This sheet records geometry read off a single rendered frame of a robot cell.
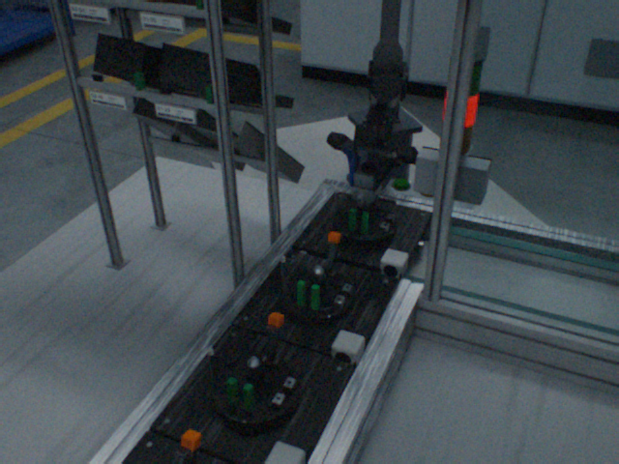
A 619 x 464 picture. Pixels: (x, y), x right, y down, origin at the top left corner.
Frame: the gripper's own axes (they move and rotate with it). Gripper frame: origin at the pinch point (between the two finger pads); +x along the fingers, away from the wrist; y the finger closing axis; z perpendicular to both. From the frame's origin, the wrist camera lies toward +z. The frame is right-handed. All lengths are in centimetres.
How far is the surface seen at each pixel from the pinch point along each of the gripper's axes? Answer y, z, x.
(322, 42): -134, -280, -129
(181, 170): -63, -34, 5
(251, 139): -23.0, 8.2, -0.7
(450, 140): 18.6, 23.0, -4.1
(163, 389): -15, 31, 46
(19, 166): -245, -160, 11
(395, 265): 10.4, 0.6, 16.9
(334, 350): 7.8, 19.8, 33.7
